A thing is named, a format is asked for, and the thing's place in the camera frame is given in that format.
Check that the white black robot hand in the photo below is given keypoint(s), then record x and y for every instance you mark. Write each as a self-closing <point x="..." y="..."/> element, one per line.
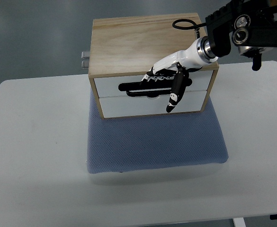
<point x="178" y="65"/>

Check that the white drawer black handle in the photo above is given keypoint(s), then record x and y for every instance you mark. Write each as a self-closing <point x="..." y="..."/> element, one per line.
<point x="107" y="87"/>

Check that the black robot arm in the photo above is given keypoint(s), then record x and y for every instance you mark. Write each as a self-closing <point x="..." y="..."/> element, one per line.
<point x="251" y="25"/>

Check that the white lower drawer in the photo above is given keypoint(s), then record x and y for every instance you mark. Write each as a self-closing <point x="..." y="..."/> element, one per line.
<point x="125" y="106"/>

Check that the wooden drawer cabinet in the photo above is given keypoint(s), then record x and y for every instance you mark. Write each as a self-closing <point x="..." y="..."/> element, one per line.
<point x="130" y="46"/>

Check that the blue mesh cushion mat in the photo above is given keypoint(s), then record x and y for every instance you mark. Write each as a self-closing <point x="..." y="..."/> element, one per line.
<point x="153" y="142"/>

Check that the lower grey metal clamp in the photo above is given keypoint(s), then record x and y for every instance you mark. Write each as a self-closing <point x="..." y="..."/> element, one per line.
<point x="85" y="64"/>

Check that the grey metal clamp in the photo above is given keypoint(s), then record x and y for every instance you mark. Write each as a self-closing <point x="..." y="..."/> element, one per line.
<point x="85" y="64"/>
<point x="85" y="54"/>

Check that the upper grey metal clamp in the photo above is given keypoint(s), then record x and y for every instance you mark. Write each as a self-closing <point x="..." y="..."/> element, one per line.
<point x="85" y="54"/>

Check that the white table leg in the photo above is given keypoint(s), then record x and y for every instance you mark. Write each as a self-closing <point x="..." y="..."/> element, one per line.
<point x="239" y="222"/>

